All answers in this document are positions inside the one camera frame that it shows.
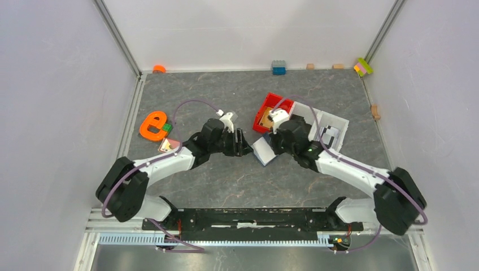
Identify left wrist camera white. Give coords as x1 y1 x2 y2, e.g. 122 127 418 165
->
217 110 238 133

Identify blue grey toy brick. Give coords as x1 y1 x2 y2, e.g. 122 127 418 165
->
271 60 287 75

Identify orange round cap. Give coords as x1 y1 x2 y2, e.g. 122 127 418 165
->
152 65 166 73

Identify white plastic bin right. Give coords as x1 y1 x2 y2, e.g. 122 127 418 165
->
308 111 349 152

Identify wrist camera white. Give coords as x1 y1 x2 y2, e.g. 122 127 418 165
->
268 108 290 134
217 110 238 133

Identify white plastic bin left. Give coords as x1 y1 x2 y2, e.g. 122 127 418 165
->
289 102 322 130

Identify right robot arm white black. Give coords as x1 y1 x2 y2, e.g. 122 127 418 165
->
269 120 428 235

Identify red plastic bin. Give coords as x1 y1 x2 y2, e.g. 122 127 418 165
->
252 93 283 134

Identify green toy block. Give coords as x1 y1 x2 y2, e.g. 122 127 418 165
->
162 123 173 133

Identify curved tan wooden piece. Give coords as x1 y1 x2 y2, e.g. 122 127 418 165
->
371 104 381 121

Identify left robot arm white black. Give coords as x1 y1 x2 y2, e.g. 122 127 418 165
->
95 119 253 230

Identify orange plastic letter shape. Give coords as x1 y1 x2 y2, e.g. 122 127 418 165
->
140 111 168 142

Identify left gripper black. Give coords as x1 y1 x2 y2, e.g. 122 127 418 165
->
209 128 254 157

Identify white plastic bin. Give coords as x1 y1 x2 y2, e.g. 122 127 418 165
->
289 102 322 130
308 111 349 152

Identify navy blue card holder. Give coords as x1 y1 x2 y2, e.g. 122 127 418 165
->
252 133 277 167

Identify black white cards in bin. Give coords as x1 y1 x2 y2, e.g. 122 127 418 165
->
320 125 340 148

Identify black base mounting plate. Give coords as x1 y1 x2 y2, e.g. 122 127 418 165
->
159 207 364 241

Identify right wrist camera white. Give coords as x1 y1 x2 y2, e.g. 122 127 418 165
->
268 108 290 134

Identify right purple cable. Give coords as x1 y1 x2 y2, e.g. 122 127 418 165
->
270 95 429 255

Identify green pink toy brick stack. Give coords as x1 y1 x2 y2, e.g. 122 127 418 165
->
353 58 374 77

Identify flat tan wooden block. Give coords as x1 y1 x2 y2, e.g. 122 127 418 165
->
332 63 345 69

